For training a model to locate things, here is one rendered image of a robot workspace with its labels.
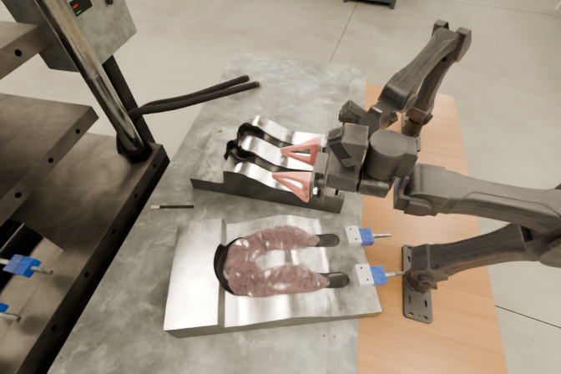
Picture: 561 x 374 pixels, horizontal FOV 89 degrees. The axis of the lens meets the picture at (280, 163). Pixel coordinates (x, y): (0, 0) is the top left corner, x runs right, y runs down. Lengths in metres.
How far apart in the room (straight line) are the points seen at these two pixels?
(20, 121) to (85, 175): 0.26
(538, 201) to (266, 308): 0.56
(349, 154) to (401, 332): 0.54
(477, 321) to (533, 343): 1.07
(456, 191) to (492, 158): 2.11
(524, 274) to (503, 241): 1.47
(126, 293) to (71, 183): 0.50
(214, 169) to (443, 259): 0.69
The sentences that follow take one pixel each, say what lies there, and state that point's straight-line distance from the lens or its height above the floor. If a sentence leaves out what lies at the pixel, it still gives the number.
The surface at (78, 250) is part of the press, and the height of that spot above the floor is 0.79.
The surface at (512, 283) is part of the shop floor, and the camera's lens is 2.10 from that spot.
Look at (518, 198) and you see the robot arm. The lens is 0.58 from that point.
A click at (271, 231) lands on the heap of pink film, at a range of 0.77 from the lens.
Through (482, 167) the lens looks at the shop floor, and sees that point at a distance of 2.52.
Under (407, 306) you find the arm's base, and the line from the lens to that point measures 0.89.
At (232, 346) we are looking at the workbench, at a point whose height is 0.80.
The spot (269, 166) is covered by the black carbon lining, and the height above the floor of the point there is 0.90.
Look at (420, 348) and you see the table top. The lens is 0.89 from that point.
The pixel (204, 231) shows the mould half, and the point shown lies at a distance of 0.81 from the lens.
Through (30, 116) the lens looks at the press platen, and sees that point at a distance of 1.15.
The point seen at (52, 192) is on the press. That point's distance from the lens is 1.27.
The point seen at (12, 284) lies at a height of 0.86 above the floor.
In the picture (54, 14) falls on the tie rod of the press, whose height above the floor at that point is 1.32.
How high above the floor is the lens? 1.61
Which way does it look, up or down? 51 degrees down
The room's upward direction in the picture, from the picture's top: straight up
